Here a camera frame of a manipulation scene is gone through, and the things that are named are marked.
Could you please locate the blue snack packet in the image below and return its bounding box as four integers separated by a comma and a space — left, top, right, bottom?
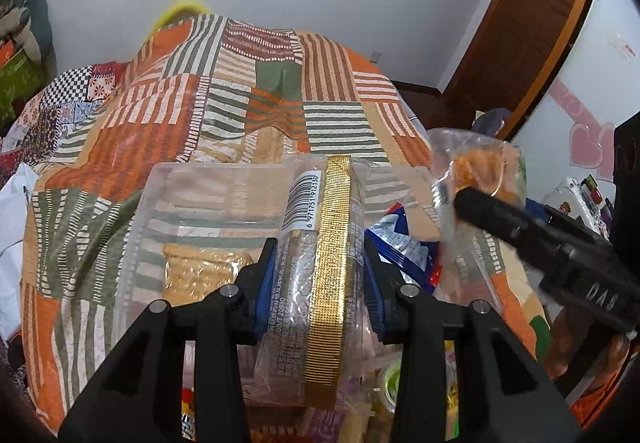
367, 203, 445, 295

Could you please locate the pink heart wall sticker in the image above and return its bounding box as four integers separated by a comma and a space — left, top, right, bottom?
549, 78, 620, 181

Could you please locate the wooden door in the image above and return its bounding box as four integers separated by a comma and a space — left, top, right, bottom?
442, 0, 591, 136

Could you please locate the red wall label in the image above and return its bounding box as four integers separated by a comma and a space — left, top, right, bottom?
610, 30, 640, 60

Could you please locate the green printed box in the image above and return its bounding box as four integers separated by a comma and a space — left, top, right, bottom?
0, 48, 47, 125

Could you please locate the clear plastic container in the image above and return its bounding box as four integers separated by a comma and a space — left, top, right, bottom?
117, 158, 443, 319

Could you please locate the orange printed cloth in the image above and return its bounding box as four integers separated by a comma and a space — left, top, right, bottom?
537, 305, 632, 420

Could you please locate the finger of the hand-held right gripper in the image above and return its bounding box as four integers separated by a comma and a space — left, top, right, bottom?
452, 187, 608, 275

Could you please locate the clear cracker packet gold seam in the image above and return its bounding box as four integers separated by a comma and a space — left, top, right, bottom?
252, 154, 375, 410

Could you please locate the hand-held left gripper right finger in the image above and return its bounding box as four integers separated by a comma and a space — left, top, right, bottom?
364, 238, 583, 443

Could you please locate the checkered patchwork quilt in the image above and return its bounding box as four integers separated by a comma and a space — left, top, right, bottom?
0, 62, 128, 169

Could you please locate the pile of folded cloths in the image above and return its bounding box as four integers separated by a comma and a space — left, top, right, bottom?
0, 0, 42, 65

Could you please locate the clear bag of orange snacks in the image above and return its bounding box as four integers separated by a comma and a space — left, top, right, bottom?
427, 127, 530, 276

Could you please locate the white appliance with stickers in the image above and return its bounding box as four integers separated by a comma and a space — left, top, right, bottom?
544, 176, 615, 238

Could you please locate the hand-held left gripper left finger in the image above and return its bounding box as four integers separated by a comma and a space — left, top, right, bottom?
59, 238, 278, 443

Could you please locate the yellow bed headboard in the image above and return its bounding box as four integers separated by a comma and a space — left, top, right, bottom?
149, 0, 218, 35

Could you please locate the white cloth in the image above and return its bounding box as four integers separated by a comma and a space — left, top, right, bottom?
0, 162, 42, 341

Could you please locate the striped patchwork blanket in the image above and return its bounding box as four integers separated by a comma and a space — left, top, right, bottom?
20, 13, 551, 429

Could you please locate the purple snack packet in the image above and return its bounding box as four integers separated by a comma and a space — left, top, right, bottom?
302, 409, 371, 443

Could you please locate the wooden door frame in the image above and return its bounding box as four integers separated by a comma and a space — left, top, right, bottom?
510, 0, 602, 142

